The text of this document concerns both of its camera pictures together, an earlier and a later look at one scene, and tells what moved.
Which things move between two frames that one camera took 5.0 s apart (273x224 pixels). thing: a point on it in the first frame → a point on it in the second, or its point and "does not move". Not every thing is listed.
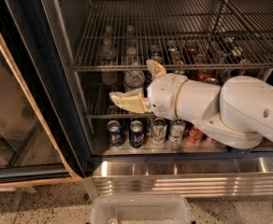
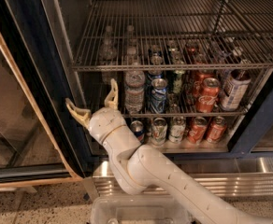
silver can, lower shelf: x=159 y=131 does not move
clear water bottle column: x=107 y=58 does not move
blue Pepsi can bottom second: x=136 y=133 does not move
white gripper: x=163 y=95 → x=106 y=122
